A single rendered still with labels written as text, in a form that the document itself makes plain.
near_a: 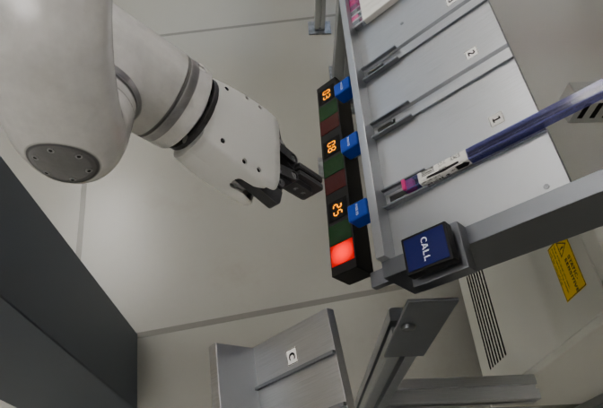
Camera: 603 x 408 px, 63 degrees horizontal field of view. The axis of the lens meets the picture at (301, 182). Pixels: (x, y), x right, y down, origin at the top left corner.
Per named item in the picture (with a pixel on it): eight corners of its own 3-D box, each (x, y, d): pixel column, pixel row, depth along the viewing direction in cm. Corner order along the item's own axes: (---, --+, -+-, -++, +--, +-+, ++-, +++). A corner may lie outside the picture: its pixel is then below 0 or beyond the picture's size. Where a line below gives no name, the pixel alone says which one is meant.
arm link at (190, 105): (142, 83, 49) (168, 99, 50) (126, 151, 43) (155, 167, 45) (195, 34, 44) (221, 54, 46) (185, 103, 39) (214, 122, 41)
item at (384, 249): (411, 279, 58) (374, 259, 53) (354, -29, 97) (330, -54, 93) (421, 275, 57) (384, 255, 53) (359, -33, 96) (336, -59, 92)
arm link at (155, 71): (182, 111, 38) (194, 37, 44) (7, 3, 30) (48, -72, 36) (124, 159, 43) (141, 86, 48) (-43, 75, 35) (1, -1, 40)
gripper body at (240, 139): (163, 90, 50) (245, 142, 57) (148, 169, 44) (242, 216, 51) (210, 47, 46) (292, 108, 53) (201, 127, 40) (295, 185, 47)
